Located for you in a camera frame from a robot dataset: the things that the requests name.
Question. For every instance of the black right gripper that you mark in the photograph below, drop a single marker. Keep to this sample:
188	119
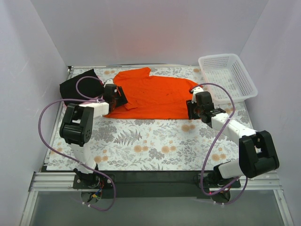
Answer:
191	110

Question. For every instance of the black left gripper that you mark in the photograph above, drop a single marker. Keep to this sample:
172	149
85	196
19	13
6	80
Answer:
121	96

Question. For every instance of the orange t shirt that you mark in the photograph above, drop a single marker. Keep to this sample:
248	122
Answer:
152	97

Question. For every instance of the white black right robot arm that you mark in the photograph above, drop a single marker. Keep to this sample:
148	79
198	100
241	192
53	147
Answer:
256	151

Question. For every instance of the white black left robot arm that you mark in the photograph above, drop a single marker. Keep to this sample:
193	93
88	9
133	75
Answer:
77	125

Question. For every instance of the folded black t shirt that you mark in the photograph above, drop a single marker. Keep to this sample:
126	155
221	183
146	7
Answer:
83	87

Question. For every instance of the floral table cloth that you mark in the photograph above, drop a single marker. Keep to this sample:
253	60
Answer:
153	144

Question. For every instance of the white plastic basket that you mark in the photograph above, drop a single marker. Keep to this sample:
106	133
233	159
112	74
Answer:
228	71

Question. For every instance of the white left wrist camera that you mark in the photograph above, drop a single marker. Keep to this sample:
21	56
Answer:
109	81

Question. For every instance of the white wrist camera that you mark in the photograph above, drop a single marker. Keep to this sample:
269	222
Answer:
109	81
194	91

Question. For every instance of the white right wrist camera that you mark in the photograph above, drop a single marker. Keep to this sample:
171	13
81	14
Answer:
194	91

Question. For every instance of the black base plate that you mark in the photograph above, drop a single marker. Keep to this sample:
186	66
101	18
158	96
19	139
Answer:
143	184

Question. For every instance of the aluminium frame rail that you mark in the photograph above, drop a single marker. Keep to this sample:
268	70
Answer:
63	181

